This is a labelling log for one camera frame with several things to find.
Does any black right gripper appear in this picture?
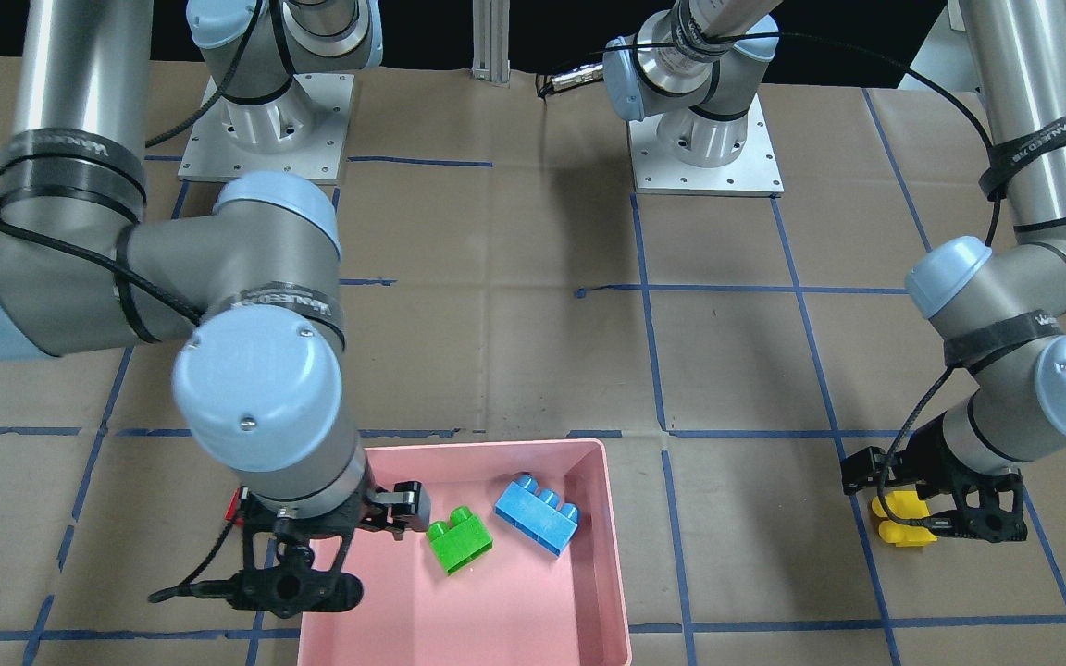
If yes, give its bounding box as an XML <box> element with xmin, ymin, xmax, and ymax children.
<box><xmin>219</xmin><ymin>481</ymin><xmax>431</xmax><ymax>619</ymax></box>

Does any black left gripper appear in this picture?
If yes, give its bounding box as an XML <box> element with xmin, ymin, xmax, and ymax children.
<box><xmin>841</xmin><ymin>416</ymin><xmax>1028</xmax><ymax>543</ymax></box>

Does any yellow toy block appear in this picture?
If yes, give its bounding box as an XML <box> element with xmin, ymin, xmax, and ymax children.
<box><xmin>870</xmin><ymin>490</ymin><xmax>938</xmax><ymax>548</ymax></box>

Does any green toy block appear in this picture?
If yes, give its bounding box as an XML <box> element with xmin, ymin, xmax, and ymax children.
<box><xmin>427</xmin><ymin>505</ymin><xmax>492</xmax><ymax>576</ymax></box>

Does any blue toy block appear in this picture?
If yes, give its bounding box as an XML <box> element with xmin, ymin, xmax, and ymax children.
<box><xmin>492</xmin><ymin>474</ymin><xmax>580</xmax><ymax>557</ymax></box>

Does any red toy block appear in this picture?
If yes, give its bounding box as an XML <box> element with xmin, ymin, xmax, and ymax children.
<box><xmin>224</xmin><ymin>487</ymin><xmax>248</xmax><ymax>526</ymax></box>

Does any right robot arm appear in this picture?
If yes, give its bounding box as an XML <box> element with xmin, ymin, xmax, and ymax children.
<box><xmin>0</xmin><ymin>1</ymin><xmax>430</xmax><ymax>619</ymax></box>

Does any pink plastic box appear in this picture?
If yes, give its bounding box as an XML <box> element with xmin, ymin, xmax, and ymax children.
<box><xmin>298</xmin><ymin>438</ymin><xmax>633</xmax><ymax>665</ymax></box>

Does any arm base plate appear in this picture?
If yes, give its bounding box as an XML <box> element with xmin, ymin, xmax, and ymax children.
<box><xmin>178</xmin><ymin>74</ymin><xmax>355</xmax><ymax>185</ymax></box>
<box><xmin>627</xmin><ymin>96</ymin><xmax>786</xmax><ymax>197</ymax></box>

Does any aluminium frame post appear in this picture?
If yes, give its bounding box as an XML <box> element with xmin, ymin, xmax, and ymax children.
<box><xmin>470</xmin><ymin>0</ymin><xmax>511</xmax><ymax>87</ymax></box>

